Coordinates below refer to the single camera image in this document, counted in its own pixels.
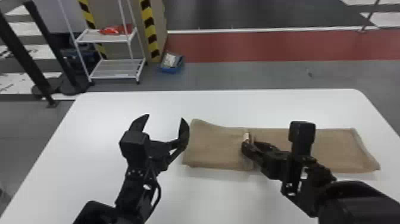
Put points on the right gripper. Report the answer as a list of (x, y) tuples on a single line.
[(276, 164)]

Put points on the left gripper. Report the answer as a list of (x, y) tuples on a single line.
[(158, 154)]

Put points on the beige towel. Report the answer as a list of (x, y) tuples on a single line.
[(215, 145)]

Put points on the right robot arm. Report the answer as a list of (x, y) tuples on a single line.
[(353, 203)]

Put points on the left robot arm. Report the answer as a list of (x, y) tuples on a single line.
[(131, 200)]

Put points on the blue basket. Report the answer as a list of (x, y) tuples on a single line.
[(172, 62)]

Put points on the red snack packet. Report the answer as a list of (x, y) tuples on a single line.
[(110, 30)]

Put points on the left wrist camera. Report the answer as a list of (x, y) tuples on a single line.
[(135, 145)]

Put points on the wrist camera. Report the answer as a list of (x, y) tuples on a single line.
[(135, 145), (301, 134)]

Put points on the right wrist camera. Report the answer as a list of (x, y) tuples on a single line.
[(301, 134)]

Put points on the yellow black striped post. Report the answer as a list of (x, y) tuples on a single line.
[(90, 18), (150, 31)]

